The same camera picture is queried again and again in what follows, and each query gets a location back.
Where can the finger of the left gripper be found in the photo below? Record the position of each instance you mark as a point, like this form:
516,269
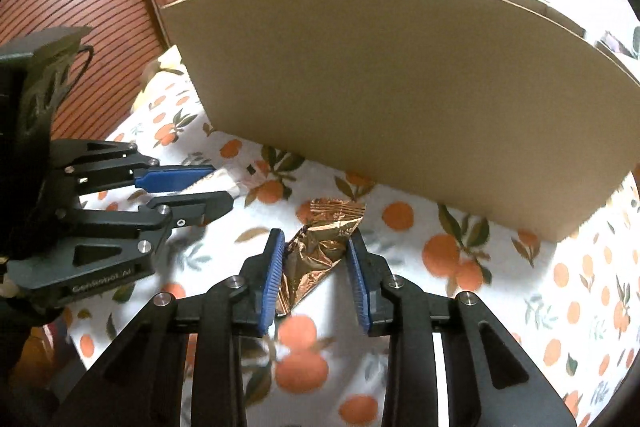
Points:
170,176
181,210

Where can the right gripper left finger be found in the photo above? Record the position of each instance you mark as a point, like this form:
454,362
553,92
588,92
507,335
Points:
137,381

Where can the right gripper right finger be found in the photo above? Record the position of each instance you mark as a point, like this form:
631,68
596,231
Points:
447,355

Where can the gold foil snack packet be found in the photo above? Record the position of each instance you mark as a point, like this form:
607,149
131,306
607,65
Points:
316,249

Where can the yellow plush toy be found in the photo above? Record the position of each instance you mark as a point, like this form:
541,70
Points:
150,71

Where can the orange print tablecloth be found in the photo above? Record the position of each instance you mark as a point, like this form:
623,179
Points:
326,299

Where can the brown cardboard box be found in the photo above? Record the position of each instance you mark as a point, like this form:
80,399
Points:
500,108

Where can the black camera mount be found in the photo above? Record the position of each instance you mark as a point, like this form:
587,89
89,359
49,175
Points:
34,73

